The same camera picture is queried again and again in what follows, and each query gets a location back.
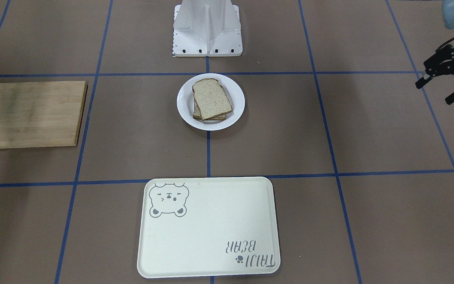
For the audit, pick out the white bread slice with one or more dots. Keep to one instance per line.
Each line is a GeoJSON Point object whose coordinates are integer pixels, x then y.
{"type": "Point", "coordinates": [211, 98]}

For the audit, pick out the bread slice under egg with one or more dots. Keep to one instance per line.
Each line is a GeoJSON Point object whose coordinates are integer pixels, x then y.
{"type": "Point", "coordinates": [197, 115]}

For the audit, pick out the cream bear serving tray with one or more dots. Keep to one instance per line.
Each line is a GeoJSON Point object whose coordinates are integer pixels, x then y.
{"type": "Point", "coordinates": [197, 227]}

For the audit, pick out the wooden cutting board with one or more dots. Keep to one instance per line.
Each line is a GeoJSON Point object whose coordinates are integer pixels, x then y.
{"type": "Point", "coordinates": [41, 114]}

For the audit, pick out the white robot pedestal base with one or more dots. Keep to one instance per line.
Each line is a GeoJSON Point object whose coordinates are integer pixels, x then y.
{"type": "Point", "coordinates": [207, 28]}

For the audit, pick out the white round plate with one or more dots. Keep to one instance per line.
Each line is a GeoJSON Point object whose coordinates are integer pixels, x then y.
{"type": "Point", "coordinates": [185, 102]}

